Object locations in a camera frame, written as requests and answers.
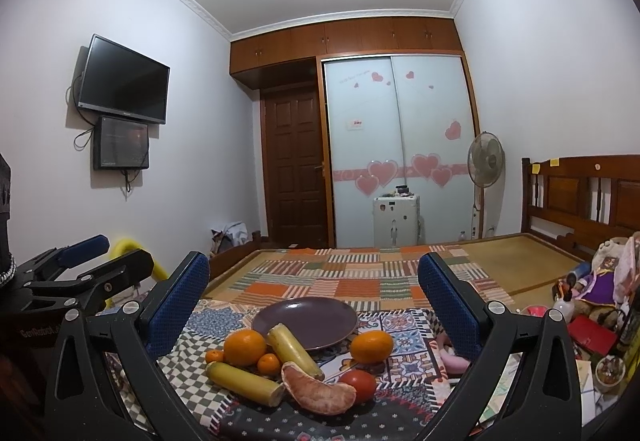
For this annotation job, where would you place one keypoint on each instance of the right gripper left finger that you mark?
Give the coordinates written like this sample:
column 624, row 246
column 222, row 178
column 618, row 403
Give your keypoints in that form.
column 82, row 402

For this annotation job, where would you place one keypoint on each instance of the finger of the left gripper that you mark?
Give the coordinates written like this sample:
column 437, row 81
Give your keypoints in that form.
column 92, row 289
column 80, row 251

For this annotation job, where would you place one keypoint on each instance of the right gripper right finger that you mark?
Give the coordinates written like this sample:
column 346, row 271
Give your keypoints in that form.
column 543, row 401

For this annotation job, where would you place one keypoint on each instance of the small mandarin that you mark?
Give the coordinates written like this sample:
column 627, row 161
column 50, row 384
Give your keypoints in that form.
column 269, row 365
column 214, row 355

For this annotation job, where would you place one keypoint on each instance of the red tomato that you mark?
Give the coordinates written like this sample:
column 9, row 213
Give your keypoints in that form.
column 363, row 382

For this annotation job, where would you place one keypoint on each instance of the yellow chair back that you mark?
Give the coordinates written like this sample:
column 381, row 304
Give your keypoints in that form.
column 140, row 264

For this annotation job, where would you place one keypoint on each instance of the pile of toys and clutter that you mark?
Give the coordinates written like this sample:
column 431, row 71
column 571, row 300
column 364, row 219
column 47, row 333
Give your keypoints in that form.
column 599, row 301

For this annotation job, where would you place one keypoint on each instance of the clothes pile by door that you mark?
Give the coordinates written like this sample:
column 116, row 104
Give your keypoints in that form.
column 231, row 235

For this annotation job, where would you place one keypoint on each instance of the large orange with sticker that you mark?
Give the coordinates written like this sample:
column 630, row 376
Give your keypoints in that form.
column 371, row 347

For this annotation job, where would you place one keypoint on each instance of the striped patchwork bed blanket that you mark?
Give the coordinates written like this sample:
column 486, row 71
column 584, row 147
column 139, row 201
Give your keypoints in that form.
column 368, row 279

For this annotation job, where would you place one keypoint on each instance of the dark purple plate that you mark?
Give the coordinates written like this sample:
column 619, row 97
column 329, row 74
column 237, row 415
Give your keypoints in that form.
column 316, row 322

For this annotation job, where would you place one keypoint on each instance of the white suitcase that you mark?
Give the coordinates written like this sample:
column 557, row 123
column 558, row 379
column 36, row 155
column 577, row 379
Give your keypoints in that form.
column 396, row 219

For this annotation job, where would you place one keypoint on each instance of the brown wooden door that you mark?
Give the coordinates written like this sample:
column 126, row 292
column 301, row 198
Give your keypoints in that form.
column 292, row 156

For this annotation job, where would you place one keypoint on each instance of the standing electric fan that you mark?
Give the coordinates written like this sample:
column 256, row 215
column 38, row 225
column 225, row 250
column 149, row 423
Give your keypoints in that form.
column 485, row 163

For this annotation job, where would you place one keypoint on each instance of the wardrobe with heart stickers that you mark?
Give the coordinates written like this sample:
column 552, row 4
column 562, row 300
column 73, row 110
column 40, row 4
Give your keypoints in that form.
column 396, row 109

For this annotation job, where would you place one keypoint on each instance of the small black wall monitor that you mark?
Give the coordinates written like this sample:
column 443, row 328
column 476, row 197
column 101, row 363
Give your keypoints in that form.
column 119, row 144

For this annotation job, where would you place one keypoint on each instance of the wall mounted black television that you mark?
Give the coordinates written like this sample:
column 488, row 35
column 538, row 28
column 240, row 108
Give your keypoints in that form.
column 117, row 80

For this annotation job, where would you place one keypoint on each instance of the wooden bed frame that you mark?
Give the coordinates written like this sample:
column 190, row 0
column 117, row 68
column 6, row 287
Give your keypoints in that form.
column 570, row 206

